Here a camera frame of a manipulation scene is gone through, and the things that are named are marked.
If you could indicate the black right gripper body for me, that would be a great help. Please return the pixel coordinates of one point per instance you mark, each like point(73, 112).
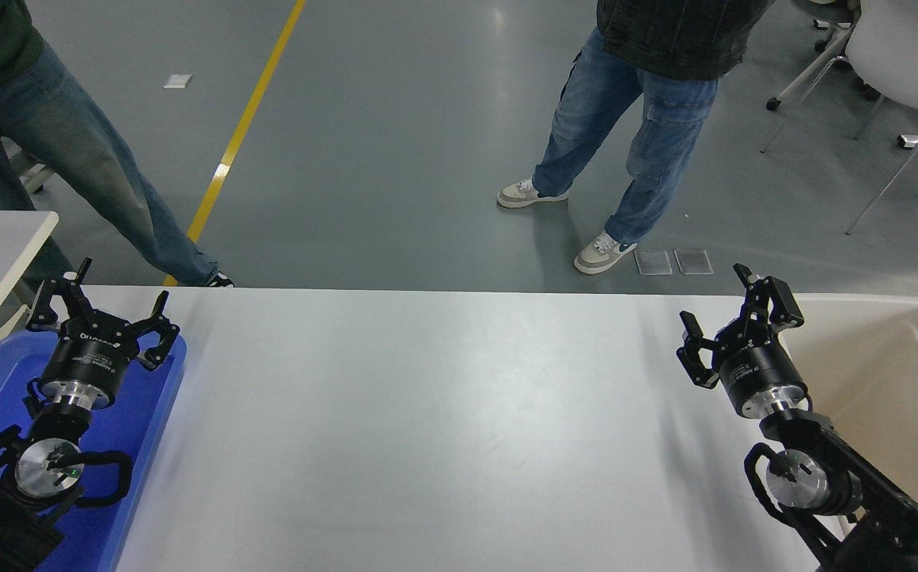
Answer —
point(757, 373)

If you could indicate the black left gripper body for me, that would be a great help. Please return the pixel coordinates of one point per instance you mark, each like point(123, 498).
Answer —
point(91, 355)

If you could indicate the clear floor plate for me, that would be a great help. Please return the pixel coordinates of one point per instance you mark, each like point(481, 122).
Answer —
point(653, 262)
point(693, 261)

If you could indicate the blue plastic tray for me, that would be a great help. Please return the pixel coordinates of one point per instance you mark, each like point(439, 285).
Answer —
point(137, 445)

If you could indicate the white swivel chair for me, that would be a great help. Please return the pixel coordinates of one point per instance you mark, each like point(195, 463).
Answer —
point(33, 175)

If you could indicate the large pale plastic bin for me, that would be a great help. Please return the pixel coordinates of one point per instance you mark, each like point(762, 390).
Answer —
point(904, 373)

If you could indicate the office chair with casters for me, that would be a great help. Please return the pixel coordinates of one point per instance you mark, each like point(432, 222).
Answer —
point(772, 103)

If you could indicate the white paper scrap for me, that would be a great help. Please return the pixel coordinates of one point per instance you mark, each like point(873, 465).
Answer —
point(177, 81)

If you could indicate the yellow floor tape line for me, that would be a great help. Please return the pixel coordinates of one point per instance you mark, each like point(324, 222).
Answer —
point(257, 95)

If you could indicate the white chair with metal legs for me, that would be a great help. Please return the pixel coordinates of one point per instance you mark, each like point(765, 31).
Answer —
point(904, 48)

